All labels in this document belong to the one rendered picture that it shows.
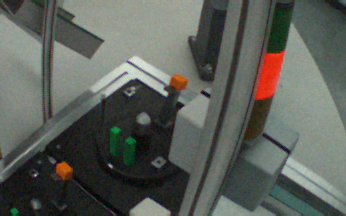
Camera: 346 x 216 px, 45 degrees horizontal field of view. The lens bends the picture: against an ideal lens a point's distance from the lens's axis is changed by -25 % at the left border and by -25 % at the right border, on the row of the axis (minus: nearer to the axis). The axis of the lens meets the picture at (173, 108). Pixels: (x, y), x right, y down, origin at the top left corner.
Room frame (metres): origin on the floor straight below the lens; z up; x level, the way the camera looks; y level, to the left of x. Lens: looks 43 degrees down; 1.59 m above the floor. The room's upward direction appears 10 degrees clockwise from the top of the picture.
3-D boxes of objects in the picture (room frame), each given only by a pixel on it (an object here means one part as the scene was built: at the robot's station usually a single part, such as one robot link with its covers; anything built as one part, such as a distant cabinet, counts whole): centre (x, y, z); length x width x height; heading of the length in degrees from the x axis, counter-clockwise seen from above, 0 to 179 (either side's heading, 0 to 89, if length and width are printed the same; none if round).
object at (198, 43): (0.96, -0.10, 0.96); 0.15 x 0.15 x 0.20; 17
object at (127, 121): (0.55, 0.04, 0.98); 0.14 x 0.14 x 0.02
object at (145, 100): (0.55, 0.04, 0.96); 0.24 x 0.24 x 0.02; 59
